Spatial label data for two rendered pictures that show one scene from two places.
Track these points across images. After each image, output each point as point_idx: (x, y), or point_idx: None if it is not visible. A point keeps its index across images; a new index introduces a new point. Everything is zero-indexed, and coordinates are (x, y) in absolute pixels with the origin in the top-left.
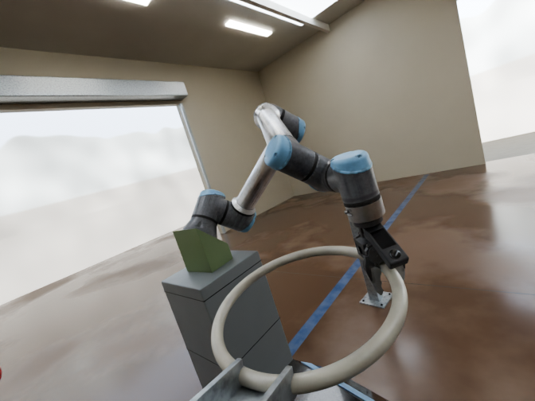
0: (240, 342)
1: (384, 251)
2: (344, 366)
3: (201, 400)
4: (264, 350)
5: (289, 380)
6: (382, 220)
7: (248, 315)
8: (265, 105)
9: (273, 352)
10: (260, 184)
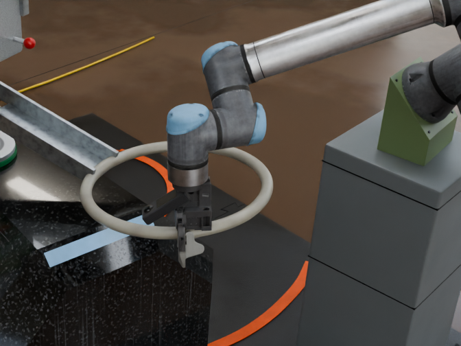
0: (336, 250)
1: (154, 202)
2: (82, 191)
3: (82, 135)
4: (362, 303)
5: (86, 171)
6: (177, 190)
7: (366, 242)
8: None
9: (373, 323)
10: None
